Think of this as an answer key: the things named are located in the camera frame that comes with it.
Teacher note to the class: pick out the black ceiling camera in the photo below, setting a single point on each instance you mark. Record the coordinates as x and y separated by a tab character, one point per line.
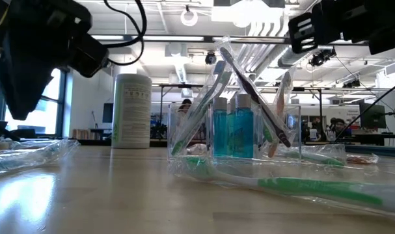
211	58
319	59

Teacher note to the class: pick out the black computer monitor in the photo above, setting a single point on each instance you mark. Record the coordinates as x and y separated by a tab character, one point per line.
373	116

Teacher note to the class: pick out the person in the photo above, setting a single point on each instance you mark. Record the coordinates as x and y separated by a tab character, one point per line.
185	105
340	126

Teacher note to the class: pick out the dark purple toothbrush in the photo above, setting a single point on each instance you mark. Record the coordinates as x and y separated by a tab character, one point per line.
255	97

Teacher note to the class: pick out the dark wall screen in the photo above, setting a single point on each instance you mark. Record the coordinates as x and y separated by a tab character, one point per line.
107	112

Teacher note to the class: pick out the round ceiling lamp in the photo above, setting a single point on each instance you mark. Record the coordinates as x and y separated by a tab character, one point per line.
182	19

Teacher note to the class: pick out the window with dark frame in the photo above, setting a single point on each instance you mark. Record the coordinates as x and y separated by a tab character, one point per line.
54	107

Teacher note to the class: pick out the silver ventilation duct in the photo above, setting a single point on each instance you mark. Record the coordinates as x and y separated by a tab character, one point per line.
294	57

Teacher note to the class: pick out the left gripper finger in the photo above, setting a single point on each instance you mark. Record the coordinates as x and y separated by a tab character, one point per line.
24	74

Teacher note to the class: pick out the clear acrylic organizer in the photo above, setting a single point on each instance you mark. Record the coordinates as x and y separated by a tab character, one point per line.
299	130

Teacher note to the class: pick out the white wipes canister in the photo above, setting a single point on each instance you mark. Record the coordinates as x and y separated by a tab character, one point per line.
132	113

